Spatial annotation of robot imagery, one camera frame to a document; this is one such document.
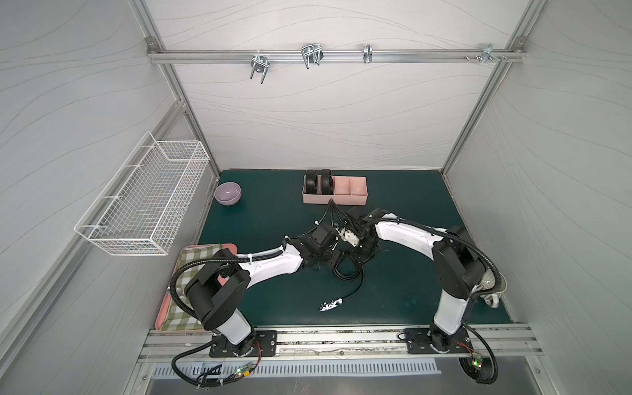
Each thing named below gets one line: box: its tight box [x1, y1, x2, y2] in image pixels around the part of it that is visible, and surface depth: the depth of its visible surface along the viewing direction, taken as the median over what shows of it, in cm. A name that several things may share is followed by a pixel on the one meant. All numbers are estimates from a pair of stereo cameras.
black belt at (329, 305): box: [319, 264, 365, 312], surface depth 81 cm
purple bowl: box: [213, 181, 242, 206], surface depth 109 cm
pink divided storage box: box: [302, 175, 369, 206], surface depth 111 cm
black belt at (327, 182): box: [320, 168, 335, 196], surface depth 104 cm
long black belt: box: [306, 169, 318, 195], surface depth 104 cm
